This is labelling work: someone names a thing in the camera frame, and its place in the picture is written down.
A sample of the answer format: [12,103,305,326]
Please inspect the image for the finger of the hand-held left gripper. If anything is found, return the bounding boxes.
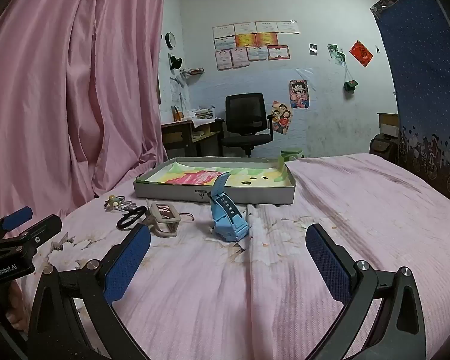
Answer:
[0,214,63,259]
[0,206,34,241]

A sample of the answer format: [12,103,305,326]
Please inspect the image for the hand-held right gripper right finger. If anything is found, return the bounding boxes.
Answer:
[305,223,428,360]

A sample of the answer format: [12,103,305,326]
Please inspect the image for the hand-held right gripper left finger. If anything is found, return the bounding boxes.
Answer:
[27,223,152,360]

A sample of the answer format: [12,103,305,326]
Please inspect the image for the black hair tie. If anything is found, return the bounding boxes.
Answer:
[116,205,149,230]

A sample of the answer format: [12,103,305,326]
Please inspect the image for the beaded hair tie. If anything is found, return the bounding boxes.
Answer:
[104,194,127,211]

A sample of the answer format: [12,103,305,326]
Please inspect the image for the blue wrist watch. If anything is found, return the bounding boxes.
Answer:
[206,172,249,240]

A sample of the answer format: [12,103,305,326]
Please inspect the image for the grey cardboard box tray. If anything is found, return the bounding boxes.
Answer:
[133,156,297,206]

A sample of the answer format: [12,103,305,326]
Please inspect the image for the person's left hand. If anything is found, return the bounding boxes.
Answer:
[0,280,28,332]

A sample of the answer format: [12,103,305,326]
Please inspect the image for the pink floral bedsheet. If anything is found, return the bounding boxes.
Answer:
[20,153,450,360]

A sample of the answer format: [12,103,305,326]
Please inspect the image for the colourful painted paper sheet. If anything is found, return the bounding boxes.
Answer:
[140,160,291,187]

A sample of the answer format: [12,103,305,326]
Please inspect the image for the pink curtain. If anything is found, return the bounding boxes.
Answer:
[0,0,169,239]

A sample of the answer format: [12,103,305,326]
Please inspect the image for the wooden desk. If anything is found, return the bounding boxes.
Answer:
[161,118,226,158]

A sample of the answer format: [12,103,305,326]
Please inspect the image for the cardboard box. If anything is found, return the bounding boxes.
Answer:
[377,112,400,137]

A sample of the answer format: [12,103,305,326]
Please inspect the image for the black office chair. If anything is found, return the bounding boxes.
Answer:
[221,93,276,158]

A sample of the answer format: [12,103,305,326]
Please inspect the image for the stack of books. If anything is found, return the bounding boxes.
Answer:
[189,108,215,121]

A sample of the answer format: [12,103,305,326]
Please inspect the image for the blue printed blanket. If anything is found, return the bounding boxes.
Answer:
[370,0,450,209]

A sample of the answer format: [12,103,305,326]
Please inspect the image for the red diamond paper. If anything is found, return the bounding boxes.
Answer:
[349,40,374,68]

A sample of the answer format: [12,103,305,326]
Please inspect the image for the cartoon family wall poster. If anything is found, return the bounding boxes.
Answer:
[271,100,292,135]

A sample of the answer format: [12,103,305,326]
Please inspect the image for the cartoon character wall poster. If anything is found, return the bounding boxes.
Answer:
[289,80,310,110]

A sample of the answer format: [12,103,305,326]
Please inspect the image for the white wall papers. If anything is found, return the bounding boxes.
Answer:
[169,77,190,107]

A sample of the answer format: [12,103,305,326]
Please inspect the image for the green wall stickers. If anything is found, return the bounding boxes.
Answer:
[327,44,346,64]

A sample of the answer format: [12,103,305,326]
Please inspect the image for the group of wall certificates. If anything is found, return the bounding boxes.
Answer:
[213,20,301,71]

